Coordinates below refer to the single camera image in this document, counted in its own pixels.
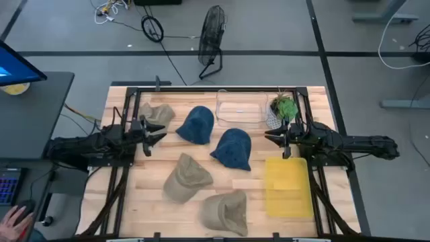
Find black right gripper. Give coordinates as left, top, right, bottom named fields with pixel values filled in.
left=264, top=120, right=305, bottom=160

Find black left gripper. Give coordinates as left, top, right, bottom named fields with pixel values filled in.
left=129, top=116, right=168, bottom=157

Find blue bucket hat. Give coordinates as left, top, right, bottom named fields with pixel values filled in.
left=175, top=105, right=215, bottom=146
left=210, top=127, right=253, bottom=172

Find tan baseball cap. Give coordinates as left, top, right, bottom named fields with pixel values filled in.
left=162, top=153, right=214, bottom=204
left=138, top=102, right=176, bottom=130
left=200, top=190, right=249, bottom=237

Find green potted plant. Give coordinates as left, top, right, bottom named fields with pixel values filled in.
left=266, top=91, right=300, bottom=130

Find clear plastic container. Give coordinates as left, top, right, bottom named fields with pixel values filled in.
left=215, top=89, right=270, bottom=130

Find yellow plastic tray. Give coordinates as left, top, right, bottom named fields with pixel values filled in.
left=264, top=156, right=314, bottom=218

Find black floor fan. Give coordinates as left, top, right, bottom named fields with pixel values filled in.
left=197, top=4, right=226, bottom=81

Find black desk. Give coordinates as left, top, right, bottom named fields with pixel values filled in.
left=0, top=71, right=76, bottom=161

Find grey desk leg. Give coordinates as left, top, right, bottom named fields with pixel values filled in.
left=351, top=0, right=420, bottom=24
left=380, top=71, right=430, bottom=110

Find yellow bowl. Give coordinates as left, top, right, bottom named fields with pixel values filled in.
left=0, top=82, right=32, bottom=96

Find black computer mouse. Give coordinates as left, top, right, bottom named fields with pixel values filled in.
left=11, top=198, right=37, bottom=227

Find computer monitor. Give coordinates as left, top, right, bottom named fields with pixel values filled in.
left=0, top=40, right=48, bottom=87

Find backlit keyboard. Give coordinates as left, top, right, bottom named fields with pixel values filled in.
left=0, top=167, right=22, bottom=206

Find person's hand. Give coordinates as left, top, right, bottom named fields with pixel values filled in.
left=0, top=205, right=35, bottom=242

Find black aluminium rig frame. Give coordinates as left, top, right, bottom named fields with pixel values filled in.
left=76, top=76, right=363, bottom=242

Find yellow and black wires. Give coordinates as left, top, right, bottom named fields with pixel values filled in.
left=59, top=103, right=102, bottom=136

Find coiled black cable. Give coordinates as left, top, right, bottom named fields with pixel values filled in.
left=140, top=15, right=165, bottom=44

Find white cable bundle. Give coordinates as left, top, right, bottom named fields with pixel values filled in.
left=89, top=0, right=130, bottom=25

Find long white cable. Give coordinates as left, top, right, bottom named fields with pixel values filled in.
left=377, top=9, right=430, bottom=71

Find black cable tangle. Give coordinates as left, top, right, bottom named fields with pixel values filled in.
left=408, top=22, right=430, bottom=52

